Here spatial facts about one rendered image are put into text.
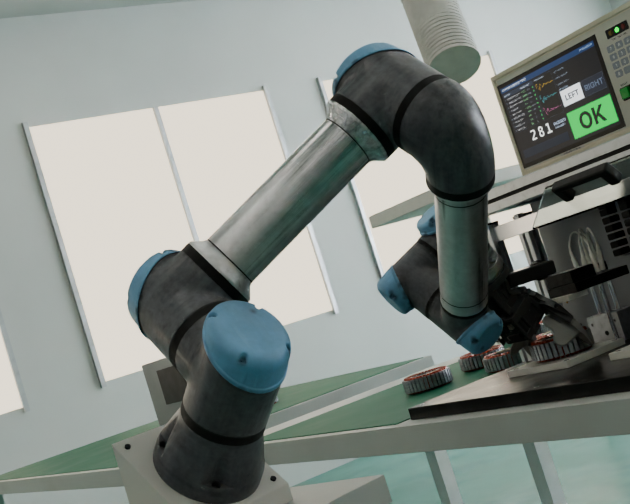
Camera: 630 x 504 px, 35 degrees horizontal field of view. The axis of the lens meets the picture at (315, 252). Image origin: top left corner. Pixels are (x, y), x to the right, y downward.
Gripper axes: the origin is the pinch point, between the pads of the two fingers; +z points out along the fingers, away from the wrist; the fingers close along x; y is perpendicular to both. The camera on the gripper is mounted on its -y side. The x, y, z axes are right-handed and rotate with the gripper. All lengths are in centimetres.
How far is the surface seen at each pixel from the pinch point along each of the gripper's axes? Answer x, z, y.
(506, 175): -60, -4, -71
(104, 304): -447, -10, -114
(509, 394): 7.7, -9.1, 20.7
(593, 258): 2.2, -5.7, -17.1
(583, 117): 10.1, -26.8, -29.8
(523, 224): -8.9, -15.9, -19.5
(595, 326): -2.2, 4.7, -10.6
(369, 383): -133, 29, -38
